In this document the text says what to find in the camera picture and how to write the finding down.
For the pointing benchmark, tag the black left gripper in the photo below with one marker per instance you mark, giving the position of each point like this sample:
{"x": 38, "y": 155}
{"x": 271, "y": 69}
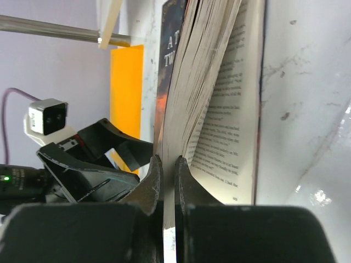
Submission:
{"x": 81, "y": 167}

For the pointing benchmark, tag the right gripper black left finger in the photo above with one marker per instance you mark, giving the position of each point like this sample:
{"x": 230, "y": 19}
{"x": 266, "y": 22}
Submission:
{"x": 144, "y": 217}

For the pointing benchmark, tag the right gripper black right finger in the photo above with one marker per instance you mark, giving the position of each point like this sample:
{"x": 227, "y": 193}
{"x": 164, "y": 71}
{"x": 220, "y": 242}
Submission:
{"x": 192, "y": 205}

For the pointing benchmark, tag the dark Tale of Two Cities book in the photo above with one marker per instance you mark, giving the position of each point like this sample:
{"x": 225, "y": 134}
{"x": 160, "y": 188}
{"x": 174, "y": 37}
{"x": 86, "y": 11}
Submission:
{"x": 208, "y": 98}

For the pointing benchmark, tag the orange plastic file folder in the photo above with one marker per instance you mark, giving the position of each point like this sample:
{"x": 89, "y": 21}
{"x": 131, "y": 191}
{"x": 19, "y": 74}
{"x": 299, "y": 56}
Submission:
{"x": 126, "y": 86}

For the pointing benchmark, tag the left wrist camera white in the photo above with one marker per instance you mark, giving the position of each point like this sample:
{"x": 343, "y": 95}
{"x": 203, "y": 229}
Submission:
{"x": 45, "y": 122}

